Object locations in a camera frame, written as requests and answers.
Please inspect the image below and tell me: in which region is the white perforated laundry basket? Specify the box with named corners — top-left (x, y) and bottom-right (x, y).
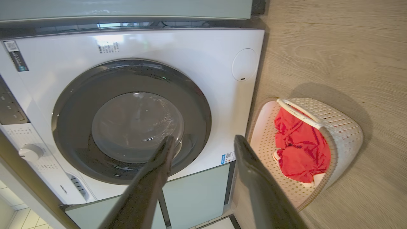
top-left (247, 97), bottom-right (364, 212)

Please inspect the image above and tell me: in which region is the long pale green cabinet panel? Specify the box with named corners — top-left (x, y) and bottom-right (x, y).
top-left (0, 0), bottom-right (253, 23)

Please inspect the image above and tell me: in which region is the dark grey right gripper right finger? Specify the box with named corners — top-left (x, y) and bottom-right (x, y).
top-left (234, 135), bottom-right (307, 229)

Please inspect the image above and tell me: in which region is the round white filter cover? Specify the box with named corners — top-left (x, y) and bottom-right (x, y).
top-left (232, 48), bottom-right (259, 81)

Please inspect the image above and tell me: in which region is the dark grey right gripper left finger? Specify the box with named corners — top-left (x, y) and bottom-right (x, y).
top-left (99, 136), bottom-right (176, 229)

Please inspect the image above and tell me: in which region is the black washing machine display panel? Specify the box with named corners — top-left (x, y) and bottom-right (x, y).
top-left (0, 76), bottom-right (30, 125)

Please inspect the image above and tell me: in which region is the white round program knob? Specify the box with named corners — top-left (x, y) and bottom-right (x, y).
top-left (18, 144), bottom-right (44, 162)

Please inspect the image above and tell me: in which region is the red garment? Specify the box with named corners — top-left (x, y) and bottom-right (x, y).
top-left (273, 107), bottom-right (331, 183)

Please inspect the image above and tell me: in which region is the black QR code sticker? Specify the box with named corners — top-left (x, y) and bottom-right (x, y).
top-left (3, 41), bottom-right (29, 72)

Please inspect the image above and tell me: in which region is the dark round washing machine door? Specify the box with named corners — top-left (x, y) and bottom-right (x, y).
top-left (52, 59), bottom-right (212, 185)

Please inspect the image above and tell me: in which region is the white front-load washing machine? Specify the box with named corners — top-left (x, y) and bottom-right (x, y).
top-left (0, 29), bottom-right (265, 205)

